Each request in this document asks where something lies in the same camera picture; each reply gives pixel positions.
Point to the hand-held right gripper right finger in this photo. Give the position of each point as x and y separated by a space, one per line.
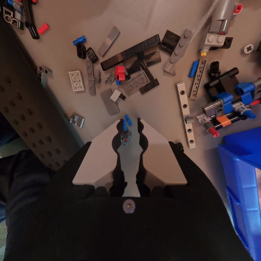
163 163

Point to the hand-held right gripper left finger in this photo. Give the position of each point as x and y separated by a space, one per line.
95 163

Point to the grey lego connector assembly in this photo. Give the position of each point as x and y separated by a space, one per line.
222 12

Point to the small dark lego assembly red pin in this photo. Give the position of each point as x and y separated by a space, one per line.
125 138

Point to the blue lego pin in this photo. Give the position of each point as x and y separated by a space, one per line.
193 69
124 125
128 120
79 40

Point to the dark grey wide lego tile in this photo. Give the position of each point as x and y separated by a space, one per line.
110 104

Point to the long grey lego liftarm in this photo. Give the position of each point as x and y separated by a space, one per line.
184 97

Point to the light grey lego connector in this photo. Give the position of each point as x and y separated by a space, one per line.
116 94

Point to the dark grey narrow lego plate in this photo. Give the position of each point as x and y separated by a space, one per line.
91 78

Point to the lego axle assembly blue connectors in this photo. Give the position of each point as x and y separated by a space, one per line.
224 100

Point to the dark grey thin lego liftarm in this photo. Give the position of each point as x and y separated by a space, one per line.
197 78

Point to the red lego connector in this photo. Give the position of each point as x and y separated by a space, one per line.
119 73

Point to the dark grey two-hole lego connector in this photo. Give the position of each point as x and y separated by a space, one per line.
43 71

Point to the black two-hole lego connector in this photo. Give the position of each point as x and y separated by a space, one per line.
81 51

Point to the long black lego beam assembly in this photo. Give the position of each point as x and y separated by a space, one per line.
130 53

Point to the dark grey lego plate strip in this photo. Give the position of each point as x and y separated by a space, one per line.
179 49

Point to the dark grey narrow lego tile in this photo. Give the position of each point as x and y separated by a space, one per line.
109 41

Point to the light grey lego bushing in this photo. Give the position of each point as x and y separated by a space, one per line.
248 49

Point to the blue plastic bin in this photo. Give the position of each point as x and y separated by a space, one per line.
240 183

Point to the dark grey lego bracket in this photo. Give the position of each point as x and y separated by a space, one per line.
77 120

